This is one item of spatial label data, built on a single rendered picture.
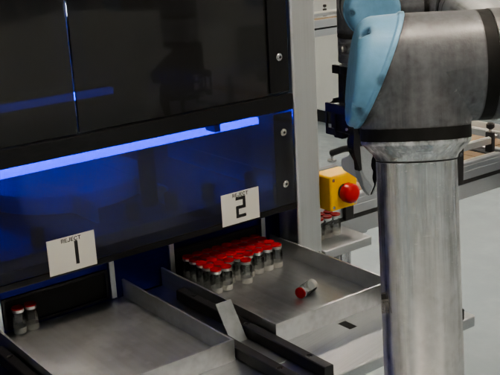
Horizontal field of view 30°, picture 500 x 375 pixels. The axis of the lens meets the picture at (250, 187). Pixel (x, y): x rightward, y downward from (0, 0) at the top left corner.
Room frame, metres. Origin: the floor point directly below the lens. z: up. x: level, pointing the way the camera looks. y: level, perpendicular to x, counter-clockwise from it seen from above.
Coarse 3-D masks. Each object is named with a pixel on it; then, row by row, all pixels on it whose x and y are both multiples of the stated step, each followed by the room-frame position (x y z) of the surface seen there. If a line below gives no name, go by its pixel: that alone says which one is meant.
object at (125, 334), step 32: (128, 288) 1.55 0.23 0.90; (64, 320) 1.47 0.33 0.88; (96, 320) 1.47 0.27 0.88; (128, 320) 1.46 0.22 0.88; (160, 320) 1.45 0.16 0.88; (192, 320) 1.38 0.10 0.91; (32, 352) 1.36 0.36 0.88; (64, 352) 1.35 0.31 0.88; (96, 352) 1.34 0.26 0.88; (128, 352) 1.34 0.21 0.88; (160, 352) 1.33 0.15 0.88; (192, 352) 1.33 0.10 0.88; (224, 352) 1.28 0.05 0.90
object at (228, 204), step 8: (240, 192) 1.63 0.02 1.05; (248, 192) 1.64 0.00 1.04; (256, 192) 1.65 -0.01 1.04; (224, 200) 1.61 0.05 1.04; (232, 200) 1.62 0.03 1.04; (240, 200) 1.63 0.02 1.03; (248, 200) 1.64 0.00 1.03; (256, 200) 1.65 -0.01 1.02; (224, 208) 1.61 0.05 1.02; (232, 208) 1.62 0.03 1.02; (240, 208) 1.63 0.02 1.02; (248, 208) 1.64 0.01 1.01; (256, 208) 1.65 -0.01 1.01; (224, 216) 1.61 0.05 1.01; (232, 216) 1.62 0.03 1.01; (248, 216) 1.64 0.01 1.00; (256, 216) 1.65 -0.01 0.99; (224, 224) 1.60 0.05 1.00; (232, 224) 1.62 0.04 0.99
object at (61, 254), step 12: (60, 240) 1.42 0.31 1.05; (72, 240) 1.43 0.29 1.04; (84, 240) 1.44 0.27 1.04; (48, 252) 1.40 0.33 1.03; (60, 252) 1.42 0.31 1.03; (72, 252) 1.43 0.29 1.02; (84, 252) 1.44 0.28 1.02; (48, 264) 1.40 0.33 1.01; (60, 264) 1.41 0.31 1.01; (72, 264) 1.43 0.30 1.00; (84, 264) 1.44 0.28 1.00
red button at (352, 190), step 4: (344, 184) 1.76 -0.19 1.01; (348, 184) 1.75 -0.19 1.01; (352, 184) 1.75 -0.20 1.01; (344, 188) 1.75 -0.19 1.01; (348, 188) 1.74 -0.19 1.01; (352, 188) 1.75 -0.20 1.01; (356, 188) 1.75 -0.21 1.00; (340, 192) 1.75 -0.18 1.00; (344, 192) 1.74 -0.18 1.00; (348, 192) 1.74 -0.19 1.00; (352, 192) 1.74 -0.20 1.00; (356, 192) 1.75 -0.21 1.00; (340, 196) 1.75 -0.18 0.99; (344, 196) 1.74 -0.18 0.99; (348, 196) 1.74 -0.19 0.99; (352, 196) 1.74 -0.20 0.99; (356, 196) 1.75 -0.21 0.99; (344, 200) 1.75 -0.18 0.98; (348, 200) 1.74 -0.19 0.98; (352, 200) 1.74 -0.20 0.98
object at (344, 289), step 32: (288, 256) 1.72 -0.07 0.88; (320, 256) 1.64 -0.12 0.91; (192, 288) 1.53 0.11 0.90; (256, 288) 1.57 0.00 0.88; (288, 288) 1.56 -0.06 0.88; (320, 288) 1.55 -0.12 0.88; (352, 288) 1.55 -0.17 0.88; (256, 320) 1.38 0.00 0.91; (288, 320) 1.36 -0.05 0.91; (320, 320) 1.39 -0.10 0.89
